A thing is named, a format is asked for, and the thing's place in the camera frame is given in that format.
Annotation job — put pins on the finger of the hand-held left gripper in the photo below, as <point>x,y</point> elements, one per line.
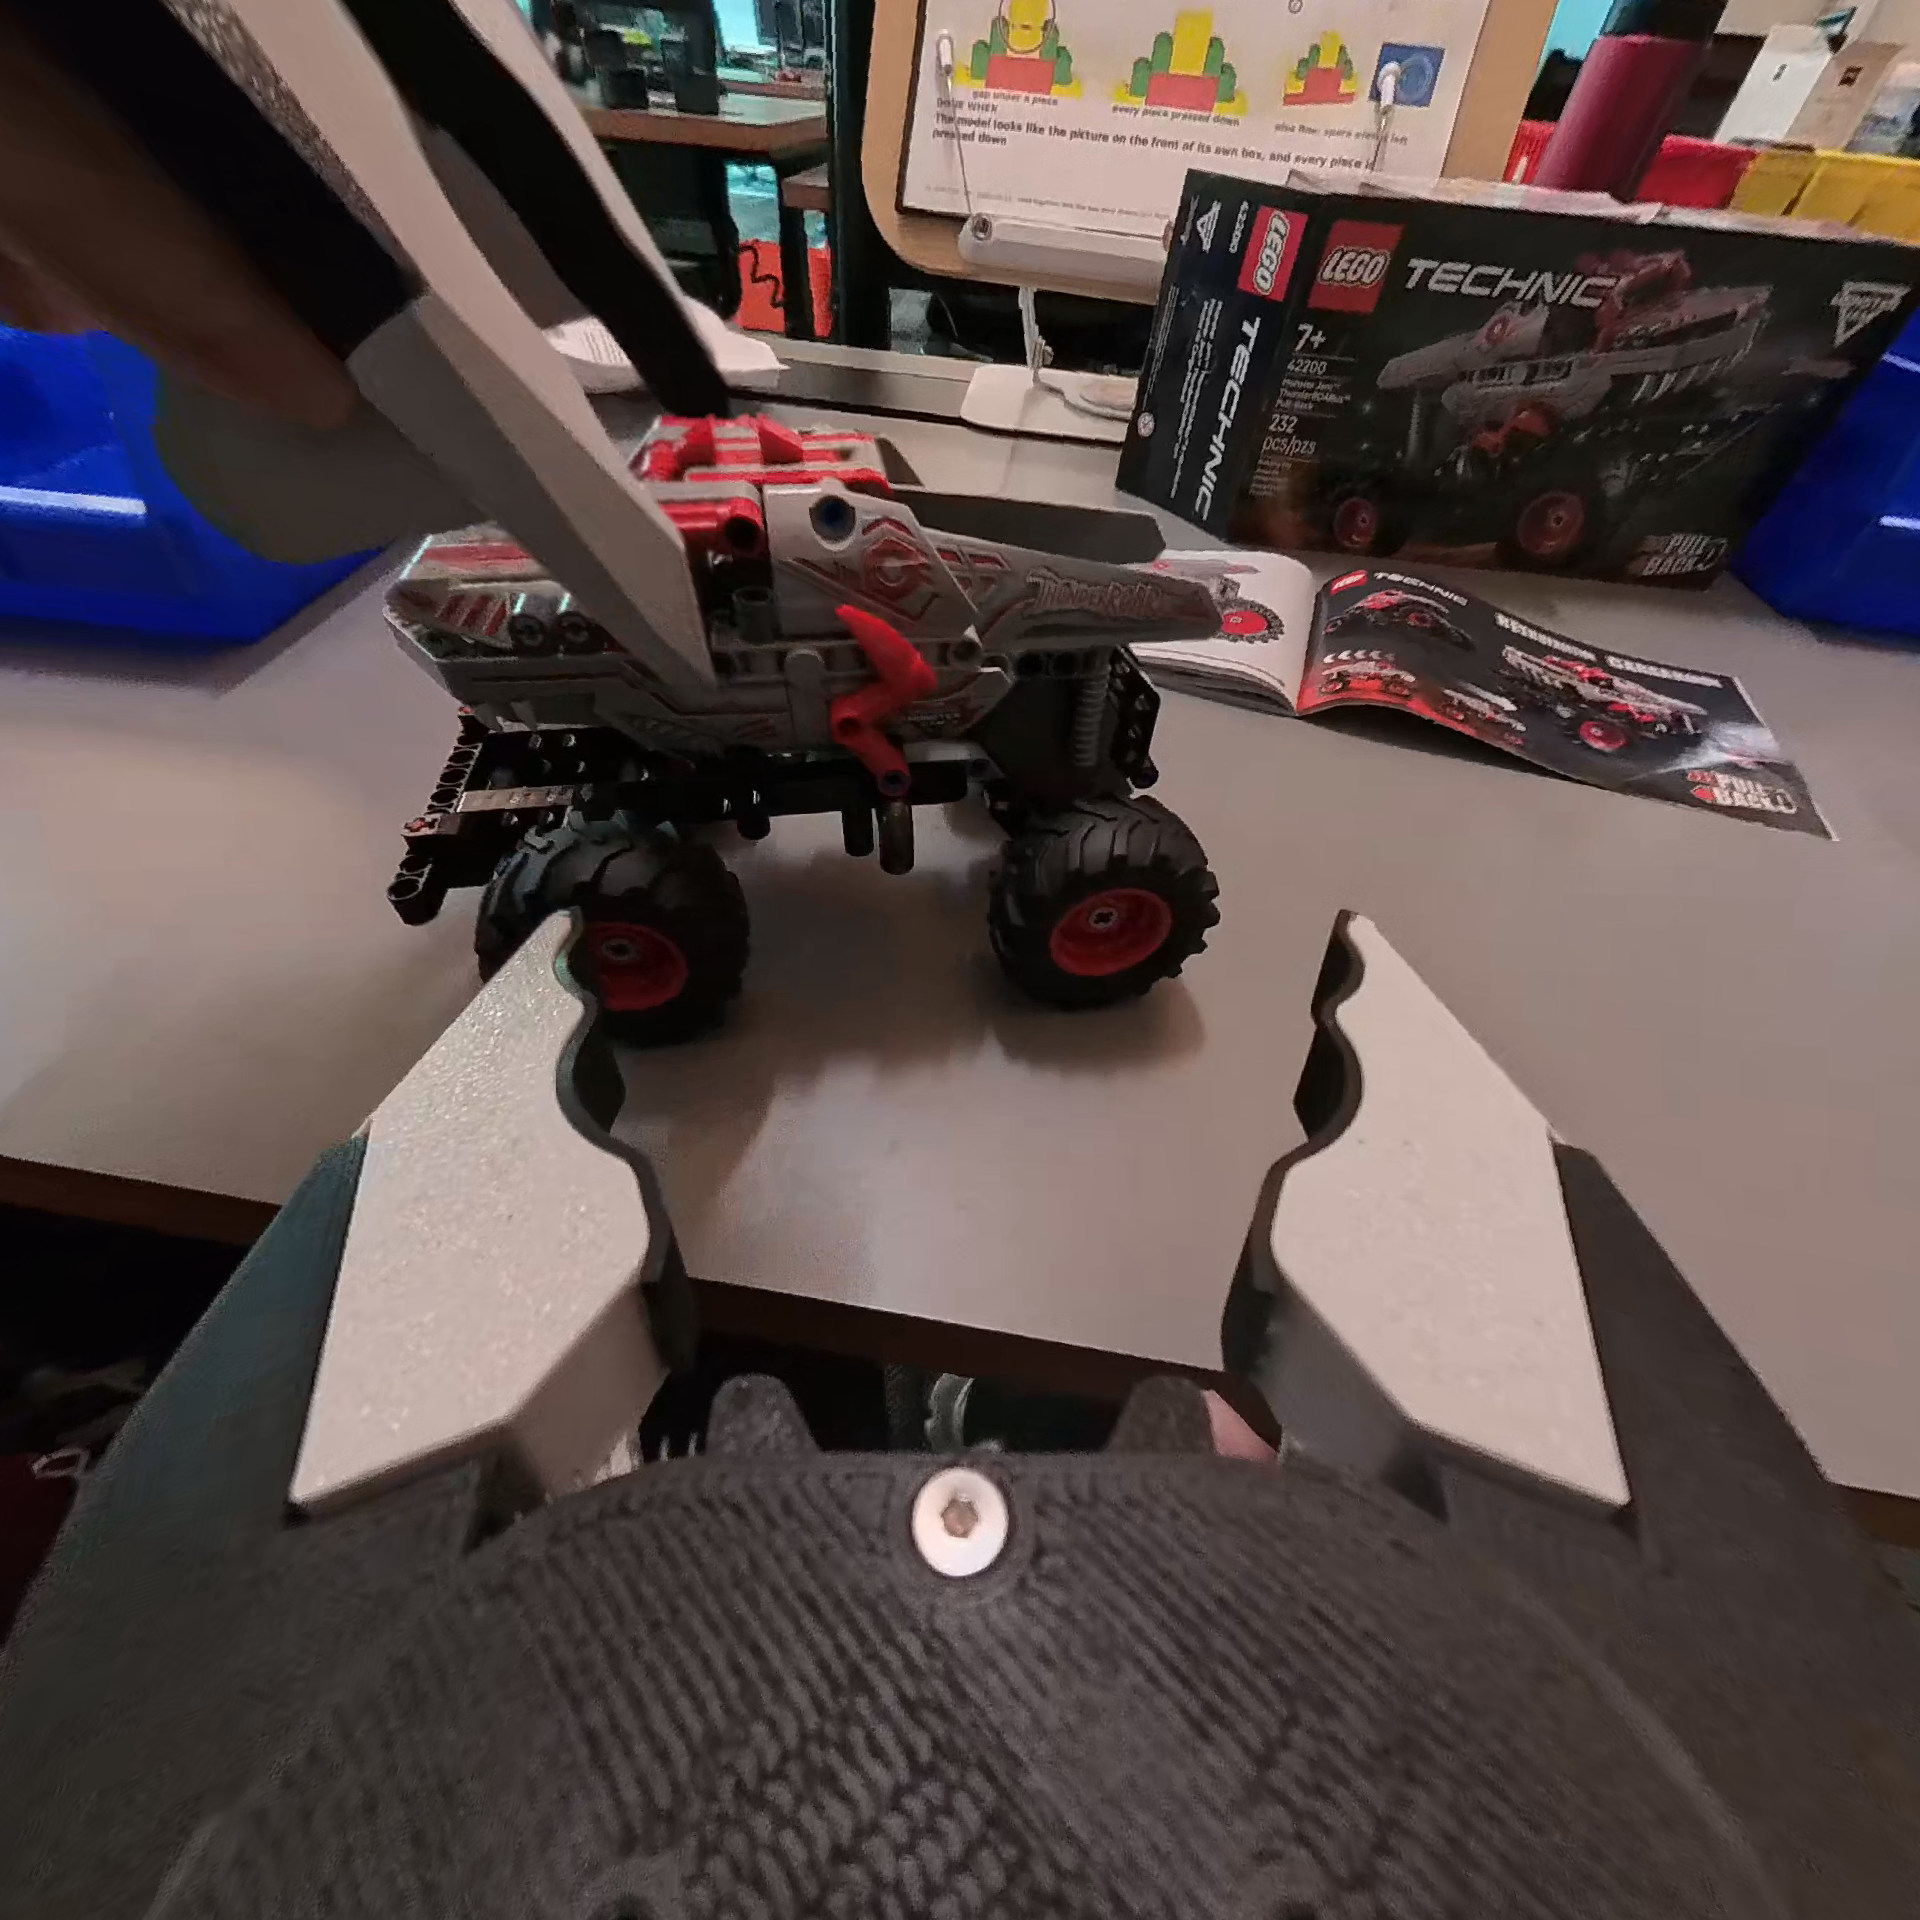
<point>527,421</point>
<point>602,195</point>

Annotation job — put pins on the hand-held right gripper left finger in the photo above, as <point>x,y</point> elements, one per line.
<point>482,1246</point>

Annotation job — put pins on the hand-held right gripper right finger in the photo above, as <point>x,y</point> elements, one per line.
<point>1440,1246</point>

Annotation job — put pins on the red grey toy monster truck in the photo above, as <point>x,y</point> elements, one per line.
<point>899,601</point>

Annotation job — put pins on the grey desk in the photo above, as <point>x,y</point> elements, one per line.
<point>1426,974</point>

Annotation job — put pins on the wooden background table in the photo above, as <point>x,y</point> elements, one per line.
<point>705,128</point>

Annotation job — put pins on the white crumpled paper bag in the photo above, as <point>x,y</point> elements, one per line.
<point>721,353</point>

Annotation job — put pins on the blue plastic bin with tag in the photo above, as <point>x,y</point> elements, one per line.
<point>91,509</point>

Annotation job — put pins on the white sign stand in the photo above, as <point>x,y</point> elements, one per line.
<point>1051,390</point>

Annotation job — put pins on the toy truck instruction booklet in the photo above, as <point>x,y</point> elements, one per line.
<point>1500,675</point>

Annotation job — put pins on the wooden instruction sign board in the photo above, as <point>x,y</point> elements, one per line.
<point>1202,90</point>

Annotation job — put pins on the black toy set box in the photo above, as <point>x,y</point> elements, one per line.
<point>1500,375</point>

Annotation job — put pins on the maroon bottle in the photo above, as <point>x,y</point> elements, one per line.
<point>1598,113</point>

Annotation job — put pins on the red plastic bin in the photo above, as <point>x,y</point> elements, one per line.
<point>1680,174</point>

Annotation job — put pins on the yellow plastic bin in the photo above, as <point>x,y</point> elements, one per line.
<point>1829,195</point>

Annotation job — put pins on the white cardboard box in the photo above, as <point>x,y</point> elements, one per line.
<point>1792,83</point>

